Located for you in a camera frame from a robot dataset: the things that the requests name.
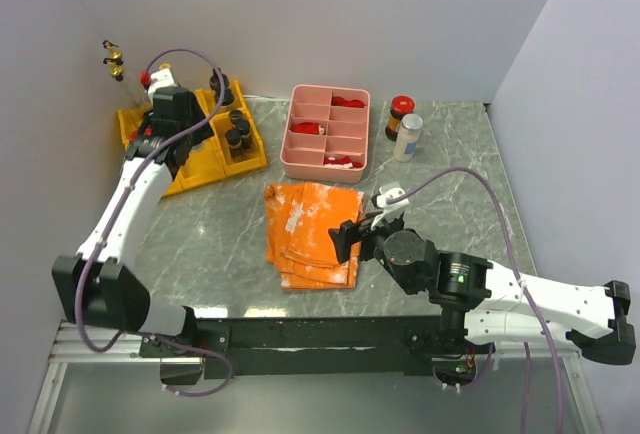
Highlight white bottle black cap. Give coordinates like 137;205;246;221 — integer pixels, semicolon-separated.
209;68;230;91

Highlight brass clamp wall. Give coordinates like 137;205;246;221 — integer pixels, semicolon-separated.
103;57;124;82
102;40;122;57

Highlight dark spice shaker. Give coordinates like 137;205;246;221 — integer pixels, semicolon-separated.
229;109;244;126

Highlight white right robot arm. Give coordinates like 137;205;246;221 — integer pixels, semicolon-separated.
328;218;636;366

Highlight silver lid glass jar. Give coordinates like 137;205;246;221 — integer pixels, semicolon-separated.
393;113;423;162

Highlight red lid sauce jar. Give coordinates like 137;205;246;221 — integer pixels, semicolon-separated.
385;95;415;142

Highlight brown spice jar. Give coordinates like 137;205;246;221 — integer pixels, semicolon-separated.
214;87;235;108

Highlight aluminium frame rail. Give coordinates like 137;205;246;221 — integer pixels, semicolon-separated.
47;318;151;365

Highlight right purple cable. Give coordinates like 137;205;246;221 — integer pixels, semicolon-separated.
389;166;569;434

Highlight red sock compartment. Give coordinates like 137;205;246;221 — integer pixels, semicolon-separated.
331;96;366;109
290;121;326;135

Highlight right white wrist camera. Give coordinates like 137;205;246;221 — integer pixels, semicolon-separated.
372;182;409;229

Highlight yellow plastic bin organizer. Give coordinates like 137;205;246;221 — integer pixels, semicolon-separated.
116;79;268;198

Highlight red sock middle compartment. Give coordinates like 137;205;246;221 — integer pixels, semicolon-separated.
290;121;326;135

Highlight dark brown jar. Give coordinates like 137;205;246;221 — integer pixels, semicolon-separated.
225;128;245;162

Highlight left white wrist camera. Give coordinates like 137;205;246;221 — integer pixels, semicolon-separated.
139;64;179;100

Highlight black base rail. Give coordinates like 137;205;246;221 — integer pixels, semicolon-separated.
139;315;489;388

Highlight red white sock bottom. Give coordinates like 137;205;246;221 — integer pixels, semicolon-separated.
323;155;364;170

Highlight dark spice jar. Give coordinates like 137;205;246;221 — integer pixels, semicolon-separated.
235;118;253;150

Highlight orange tie-dye cloth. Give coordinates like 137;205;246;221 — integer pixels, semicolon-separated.
263;182;365;291

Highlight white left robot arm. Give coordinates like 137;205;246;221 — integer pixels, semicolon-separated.
52;86;213;356

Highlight pink divided tray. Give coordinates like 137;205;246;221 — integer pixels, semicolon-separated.
280;84;370;184

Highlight red sock top compartment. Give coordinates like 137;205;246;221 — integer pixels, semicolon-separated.
331;96;366;109

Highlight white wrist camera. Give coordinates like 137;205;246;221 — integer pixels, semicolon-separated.
139;64;179;100
372;182;409;229

